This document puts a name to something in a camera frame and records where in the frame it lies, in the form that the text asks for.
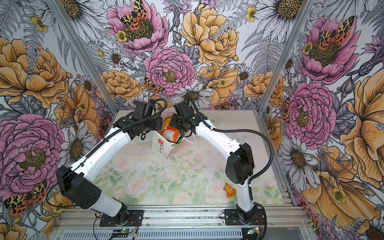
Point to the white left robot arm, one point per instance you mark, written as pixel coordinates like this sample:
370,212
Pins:
76,182

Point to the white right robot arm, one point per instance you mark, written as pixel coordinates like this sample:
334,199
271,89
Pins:
245,199

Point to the small orange snack packet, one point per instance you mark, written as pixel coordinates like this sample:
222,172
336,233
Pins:
230,192

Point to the orange mango snack packet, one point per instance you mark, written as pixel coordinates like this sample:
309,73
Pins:
171,134

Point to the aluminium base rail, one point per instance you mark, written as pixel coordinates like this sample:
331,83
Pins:
283,222

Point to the aluminium frame post left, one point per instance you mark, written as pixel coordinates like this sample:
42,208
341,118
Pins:
76,42

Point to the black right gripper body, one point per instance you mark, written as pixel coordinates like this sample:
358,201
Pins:
177,122

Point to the aluminium frame post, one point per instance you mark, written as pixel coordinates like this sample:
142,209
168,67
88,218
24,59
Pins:
76,42
291,40

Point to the aluminium frame post right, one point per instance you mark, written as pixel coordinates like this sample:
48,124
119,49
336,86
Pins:
291,40

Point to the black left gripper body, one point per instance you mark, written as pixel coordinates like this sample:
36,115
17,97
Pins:
153,124

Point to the green circuit board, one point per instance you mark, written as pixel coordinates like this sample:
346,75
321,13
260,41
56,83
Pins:
125,234

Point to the white floral paper bag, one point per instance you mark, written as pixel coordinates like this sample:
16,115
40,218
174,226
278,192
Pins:
162,147

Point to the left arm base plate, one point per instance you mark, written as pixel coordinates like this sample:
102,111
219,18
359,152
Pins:
127,218

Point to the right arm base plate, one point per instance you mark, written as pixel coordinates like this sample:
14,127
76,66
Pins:
237,217

